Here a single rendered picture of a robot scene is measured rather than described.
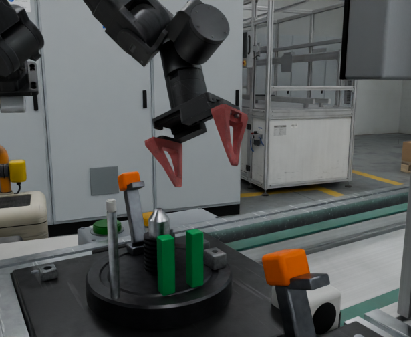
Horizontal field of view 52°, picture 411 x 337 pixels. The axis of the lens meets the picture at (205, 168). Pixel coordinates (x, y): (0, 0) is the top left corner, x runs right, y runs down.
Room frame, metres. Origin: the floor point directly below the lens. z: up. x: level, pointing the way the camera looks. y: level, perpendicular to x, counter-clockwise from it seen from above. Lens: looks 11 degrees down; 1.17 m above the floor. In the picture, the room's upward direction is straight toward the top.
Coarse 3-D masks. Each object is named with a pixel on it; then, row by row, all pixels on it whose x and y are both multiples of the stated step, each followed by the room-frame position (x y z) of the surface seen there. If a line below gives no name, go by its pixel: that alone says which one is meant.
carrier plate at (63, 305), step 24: (216, 240) 0.51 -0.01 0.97; (48, 264) 0.44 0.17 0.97; (72, 264) 0.44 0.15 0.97; (240, 264) 0.44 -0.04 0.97; (24, 288) 0.38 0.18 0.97; (48, 288) 0.38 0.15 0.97; (72, 288) 0.38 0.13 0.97; (240, 288) 0.38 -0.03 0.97; (264, 288) 0.38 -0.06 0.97; (24, 312) 0.35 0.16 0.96; (48, 312) 0.34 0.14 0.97; (72, 312) 0.34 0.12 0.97; (240, 312) 0.34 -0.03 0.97; (264, 312) 0.34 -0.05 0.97; (48, 336) 0.30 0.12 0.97; (72, 336) 0.30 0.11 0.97; (96, 336) 0.30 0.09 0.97; (120, 336) 0.30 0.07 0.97; (144, 336) 0.30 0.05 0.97; (168, 336) 0.30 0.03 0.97; (192, 336) 0.30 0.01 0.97; (216, 336) 0.30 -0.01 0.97; (240, 336) 0.30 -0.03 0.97; (264, 336) 0.30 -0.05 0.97
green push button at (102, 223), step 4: (100, 220) 0.59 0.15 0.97; (104, 220) 0.59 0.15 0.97; (96, 224) 0.57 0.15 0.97; (100, 224) 0.57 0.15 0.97; (104, 224) 0.57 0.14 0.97; (120, 224) 0.57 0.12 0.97; (96, 228) 0.56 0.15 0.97; (100, 228) 0.56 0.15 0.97; (104, 228) 0.56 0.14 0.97; (120, 228) 0.57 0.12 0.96; (96, 232) 0.56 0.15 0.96; (100, 232) 0.55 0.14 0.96; (104, 232) 0.55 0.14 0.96
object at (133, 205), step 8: (120, 176) 0.44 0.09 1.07; (128, 176) 0.44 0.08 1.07; (136, 176) 0.44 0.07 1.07; (120, 184) 0.44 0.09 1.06; (128, 184) 0.44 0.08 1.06; (136, 184) 0.42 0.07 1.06; (128, 192) 0.44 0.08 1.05; (136, 192) 0.44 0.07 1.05; (128, 200) 0.43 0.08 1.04; (136, 200) 0.44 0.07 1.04; (128, 208) 0.43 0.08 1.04; (136, 208) 0.43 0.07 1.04; (128, 216) 0.43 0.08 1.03; (136, 216) 0.43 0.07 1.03; (136, 224) 0.43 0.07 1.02; (136, 232) 0.42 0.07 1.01; (144, 232) 0.43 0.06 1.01; (136, 240) 0.42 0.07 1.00
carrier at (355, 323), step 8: (336, 328) 0.31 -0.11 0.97; (344, 328) 0.31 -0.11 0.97; (352, 328) 0.31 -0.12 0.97; (360, 328) 0.31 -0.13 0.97; (368, 328) 0.31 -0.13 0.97; (320, 336) 0.30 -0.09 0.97; (328, 336) 0.30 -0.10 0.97; (336, 336) 0.30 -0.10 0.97; (344, 336) 0.30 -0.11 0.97; (352, 336) 0.30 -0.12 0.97; (360, 336) 0.30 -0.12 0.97; (368, 336) 0.30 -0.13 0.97; (376, 336) 0.30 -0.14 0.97
